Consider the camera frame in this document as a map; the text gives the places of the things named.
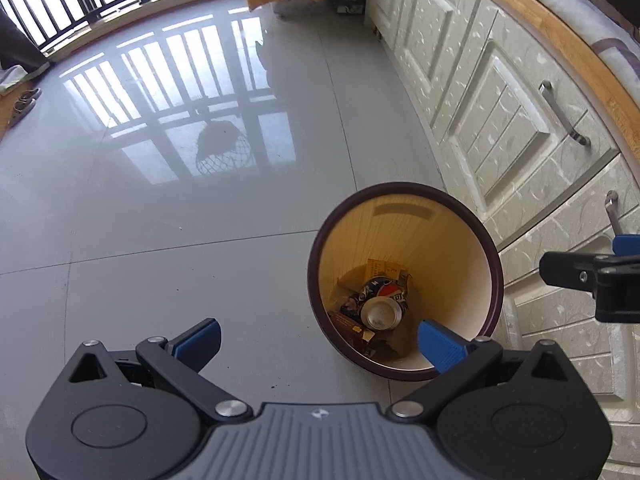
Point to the beige curtain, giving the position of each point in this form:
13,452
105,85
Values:
10,80

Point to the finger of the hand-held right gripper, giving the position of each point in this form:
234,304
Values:
627,245
565,265

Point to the round wood-look trash bin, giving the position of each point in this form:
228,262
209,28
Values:
450,240

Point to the purple floral plastic wrapper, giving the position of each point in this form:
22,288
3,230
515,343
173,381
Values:
372,287

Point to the brown paper scrap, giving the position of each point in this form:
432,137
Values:
400,346

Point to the dark brown snack packet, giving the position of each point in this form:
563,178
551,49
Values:
350,330

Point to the brown curtain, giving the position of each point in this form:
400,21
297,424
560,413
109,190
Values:
20,45

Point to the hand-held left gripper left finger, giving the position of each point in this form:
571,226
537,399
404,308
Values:
200,342

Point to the wooden bed frame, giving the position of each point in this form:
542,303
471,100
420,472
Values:
550,15

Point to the white embossed cabinet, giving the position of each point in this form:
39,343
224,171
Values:
450,35

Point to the brown printed paper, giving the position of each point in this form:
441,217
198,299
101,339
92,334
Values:
382,269

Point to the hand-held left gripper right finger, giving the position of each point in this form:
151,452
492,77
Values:
440,345

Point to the black window railing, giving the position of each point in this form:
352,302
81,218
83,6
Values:
95,14

